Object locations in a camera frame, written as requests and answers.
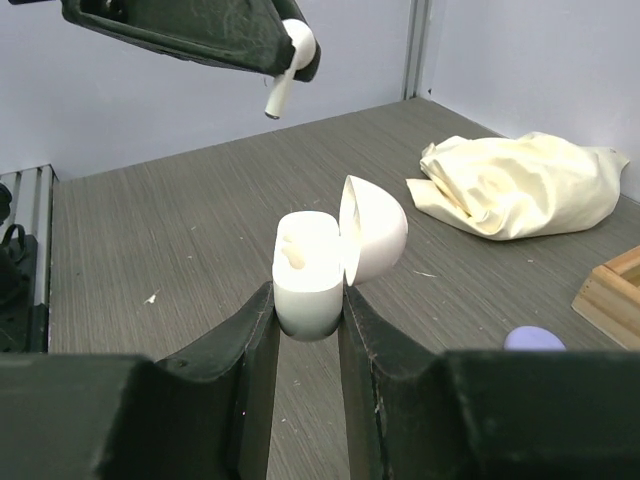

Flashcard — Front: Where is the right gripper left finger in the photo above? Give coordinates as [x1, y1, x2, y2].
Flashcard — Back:
[1, 283, 279, 479]

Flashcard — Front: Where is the purple earbud charging case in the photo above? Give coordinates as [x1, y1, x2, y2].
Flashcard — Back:
[503, 326, 567, 351]

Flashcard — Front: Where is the white earbud charging case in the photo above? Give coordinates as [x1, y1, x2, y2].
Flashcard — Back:
[272, 175, 408, 342]

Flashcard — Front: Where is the cream cloth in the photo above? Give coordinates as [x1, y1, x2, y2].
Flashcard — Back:
[406, 132, 629, 241]

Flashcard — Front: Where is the wooden clothes rack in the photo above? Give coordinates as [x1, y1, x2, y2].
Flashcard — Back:
[571, 246, 640, 350]

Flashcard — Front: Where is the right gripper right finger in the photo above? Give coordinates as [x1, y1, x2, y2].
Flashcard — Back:
[339, 287, 639, 479]

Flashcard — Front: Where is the white earbud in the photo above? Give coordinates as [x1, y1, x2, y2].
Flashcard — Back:
[265, 19, 317, 120]

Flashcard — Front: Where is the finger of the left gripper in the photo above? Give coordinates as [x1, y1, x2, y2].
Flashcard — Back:
[62, 0, 295, 76]
[273, 0, 321, 83]

